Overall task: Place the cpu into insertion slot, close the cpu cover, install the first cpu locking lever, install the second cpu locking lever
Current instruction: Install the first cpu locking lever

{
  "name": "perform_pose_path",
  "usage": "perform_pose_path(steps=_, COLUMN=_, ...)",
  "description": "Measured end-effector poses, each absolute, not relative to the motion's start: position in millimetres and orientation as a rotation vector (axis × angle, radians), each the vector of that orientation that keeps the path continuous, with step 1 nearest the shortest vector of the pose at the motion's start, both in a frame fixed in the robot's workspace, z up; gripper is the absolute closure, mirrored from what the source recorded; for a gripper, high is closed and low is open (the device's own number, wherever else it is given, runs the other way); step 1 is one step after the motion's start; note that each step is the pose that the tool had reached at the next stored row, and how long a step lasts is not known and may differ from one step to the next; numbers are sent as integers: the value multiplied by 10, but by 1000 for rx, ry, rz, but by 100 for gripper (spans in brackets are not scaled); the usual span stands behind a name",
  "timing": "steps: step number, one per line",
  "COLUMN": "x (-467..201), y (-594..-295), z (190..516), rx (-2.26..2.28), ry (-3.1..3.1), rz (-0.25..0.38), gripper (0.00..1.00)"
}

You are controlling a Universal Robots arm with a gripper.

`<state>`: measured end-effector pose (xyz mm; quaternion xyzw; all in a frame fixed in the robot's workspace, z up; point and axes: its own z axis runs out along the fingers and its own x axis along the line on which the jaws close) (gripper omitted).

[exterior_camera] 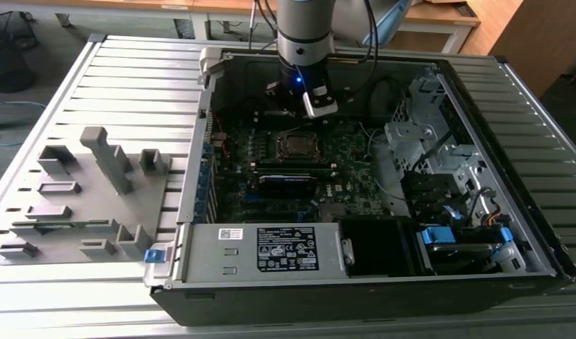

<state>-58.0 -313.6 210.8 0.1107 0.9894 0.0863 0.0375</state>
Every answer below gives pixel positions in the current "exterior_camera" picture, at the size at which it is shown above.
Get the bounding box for metal socket cover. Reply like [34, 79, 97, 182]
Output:
[274, 132, 324, 160]

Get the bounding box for CPU socket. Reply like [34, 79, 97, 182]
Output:
[269, 129, 329, 164]

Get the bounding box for pale blue teach pendant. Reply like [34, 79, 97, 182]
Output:
[362, 0, 413, 47]

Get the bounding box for green RAM stick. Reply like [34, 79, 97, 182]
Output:
[10, 219, 112, 227]
[254, 165, 338, 177]

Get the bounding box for silver metal drive cage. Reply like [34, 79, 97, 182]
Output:
[384, 69, 489, 184]

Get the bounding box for black graphics card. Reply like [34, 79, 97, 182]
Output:
[256, 172, 320, 201]

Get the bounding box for green motherboard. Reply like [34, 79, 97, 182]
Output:
[206, 109, 410, 224]

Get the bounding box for wooden desk white legs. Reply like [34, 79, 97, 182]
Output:
[188, 0, 481, 54]
[13, 0, 194, 28]

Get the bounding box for black power supply label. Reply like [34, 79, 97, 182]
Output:
[256, 226, 320, 272]

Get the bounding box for grey parts rack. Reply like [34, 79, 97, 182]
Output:
[0, 126, 173, 266]

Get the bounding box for brown wooden cabinet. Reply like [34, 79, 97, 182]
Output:
[458, 0, 576, 98]

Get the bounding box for silver power supply unit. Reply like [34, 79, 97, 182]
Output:
[176, 222, 348, 283]

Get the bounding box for blue disk carrier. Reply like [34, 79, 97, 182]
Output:
[417, 225, 513, 256]

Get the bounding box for black mesh waste bin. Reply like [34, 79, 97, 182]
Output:
[0, 9, 38, 95]

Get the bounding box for black PC case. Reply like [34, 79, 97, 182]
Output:
[142, 45, 576, 328]

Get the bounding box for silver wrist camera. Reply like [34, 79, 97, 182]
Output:
[301, 85, 340, 119]

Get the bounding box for grey case latch handle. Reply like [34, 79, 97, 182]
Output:
[197, 47, 234, 88]

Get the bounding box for black cable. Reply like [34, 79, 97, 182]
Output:
[364, 76, 409, 117]

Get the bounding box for black plastic bracket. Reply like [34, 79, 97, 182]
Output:
[400, 171, 470, 222]

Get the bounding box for multicoloured power wires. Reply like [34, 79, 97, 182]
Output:
[465, 186, 508, 229]

